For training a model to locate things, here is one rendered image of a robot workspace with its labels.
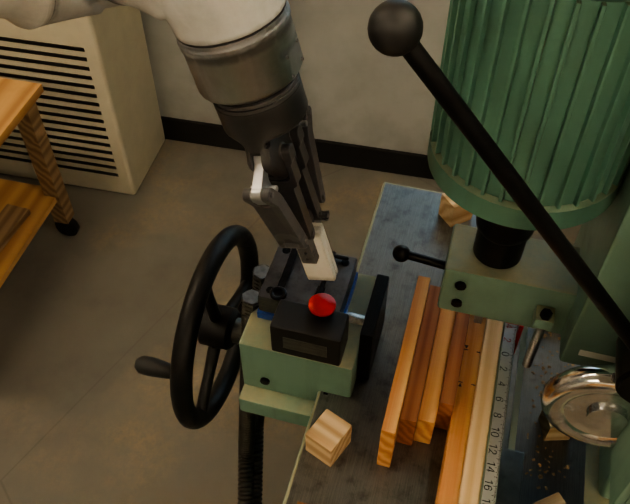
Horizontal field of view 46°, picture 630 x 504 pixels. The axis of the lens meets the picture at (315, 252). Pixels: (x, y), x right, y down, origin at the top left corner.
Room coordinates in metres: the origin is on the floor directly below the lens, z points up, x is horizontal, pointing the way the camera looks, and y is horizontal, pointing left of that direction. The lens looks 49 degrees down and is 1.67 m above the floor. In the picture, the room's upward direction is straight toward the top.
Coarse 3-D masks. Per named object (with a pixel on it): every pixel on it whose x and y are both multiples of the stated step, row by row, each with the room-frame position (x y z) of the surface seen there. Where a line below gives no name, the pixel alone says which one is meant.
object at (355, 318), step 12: (384, 276) 0.55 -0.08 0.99; (384, 288) 0.53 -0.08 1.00; (372, 300) 0.51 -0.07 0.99; (384, 300) 0.53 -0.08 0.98; (348, 312) 0.52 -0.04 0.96; (372, 312) 0.50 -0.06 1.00; (384, 312) 0.54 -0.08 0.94; (360, 324) 0.50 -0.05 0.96; (372, 324) 0.48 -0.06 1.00; (360, 336) 0.47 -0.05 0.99; (372, 336) 0.46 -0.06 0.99; (360, 348) 0.47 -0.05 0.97; (372, 348) 0.47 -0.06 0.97; (360, 360) 0.47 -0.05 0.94; (372, 360) 0.48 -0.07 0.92; (360, 372) 0.47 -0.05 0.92
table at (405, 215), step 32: (384, 192) 0.78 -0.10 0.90; (416, 192) 0.78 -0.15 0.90; (384, 224) 0.72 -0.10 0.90; (416, 224) 0.72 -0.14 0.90; (384, 256) 0.66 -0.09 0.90; (384, 320) 0.55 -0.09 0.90; (384, 352) 0.51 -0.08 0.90; (384, 384) 0.46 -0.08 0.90; (288, 416) 0.44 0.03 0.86; (352, 416) 0.42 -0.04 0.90; (352, 448) 0.38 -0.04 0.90; (416, 448) 0.38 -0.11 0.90; (320, 480) 0.34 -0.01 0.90; (352, 480) 0.34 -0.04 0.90; (384, 480) 0.34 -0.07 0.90; (416, 480) 0.34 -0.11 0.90
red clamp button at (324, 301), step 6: (318, 294) 0.50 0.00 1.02; (324, 294) 0.50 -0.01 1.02; (312, 300) 0.49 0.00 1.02; (318, 300) 0.49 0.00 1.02; (324, 300) 0.49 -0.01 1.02; (330, 300) 0.49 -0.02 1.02; (312, 306) 0.48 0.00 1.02; (318, 306) 0.48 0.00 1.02; (324, 306) 0.48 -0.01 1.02; (330, 306) 0.48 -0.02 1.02; (312, 312) 0.48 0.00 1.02; (318, 312) 0.48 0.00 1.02; (324, 312) 0.48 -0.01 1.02; (330, 312) 0.48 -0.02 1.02
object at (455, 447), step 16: (480, 336) 0.50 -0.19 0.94; (464, 352) 0.48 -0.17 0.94; (480, 352) 0.48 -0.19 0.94; (464, 368) 0.46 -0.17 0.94; (464, 416) 0.40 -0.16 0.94; (448, 432) 0.38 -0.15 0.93; (464, 432) 0.38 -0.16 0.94; (448, 448) 0.36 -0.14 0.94; (464, 448) 0.36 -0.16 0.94; (448, 464) 0.34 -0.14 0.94; (448, 480) 0.32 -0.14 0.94; (448, 496) 0.31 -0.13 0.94
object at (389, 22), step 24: (384, 24) 0.40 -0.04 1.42; (408, 24) 0.40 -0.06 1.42; (384, 48) 0.40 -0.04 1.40; (408, 48) 0.40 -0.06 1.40; (432, 72) 0.40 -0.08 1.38; (456, 96) 0.40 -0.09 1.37; (456, 120) 0.39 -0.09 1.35; (480, 144) 0.39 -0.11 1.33; (504, 168) 0.38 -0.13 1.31; (528, 192) 0.38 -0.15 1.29; (528, 216) 0.38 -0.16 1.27; (552, 240) 0.37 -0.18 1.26; (576, 264) 0.37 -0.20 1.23; (600, 288) 0.36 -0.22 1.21; (600, 312) 0.36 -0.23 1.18; (624, 336) 0.35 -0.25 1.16; (624, 360) 0.34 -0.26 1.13; (624, 384) 0.33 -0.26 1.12
